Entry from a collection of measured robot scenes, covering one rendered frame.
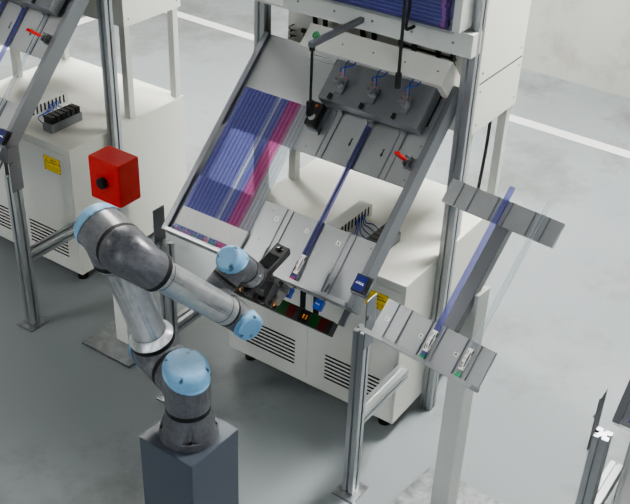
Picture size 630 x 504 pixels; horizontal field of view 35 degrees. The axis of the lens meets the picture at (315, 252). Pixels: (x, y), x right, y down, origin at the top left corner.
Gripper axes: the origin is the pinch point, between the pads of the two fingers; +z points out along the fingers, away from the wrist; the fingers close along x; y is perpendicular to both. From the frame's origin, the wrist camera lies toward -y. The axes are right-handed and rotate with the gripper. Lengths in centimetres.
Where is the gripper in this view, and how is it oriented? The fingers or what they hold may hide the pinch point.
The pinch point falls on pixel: (285, 289)
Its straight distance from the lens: 286.0
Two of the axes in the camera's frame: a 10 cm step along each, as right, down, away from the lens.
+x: 8.2, 3.3, -4.6
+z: 3.6, 3.2, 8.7
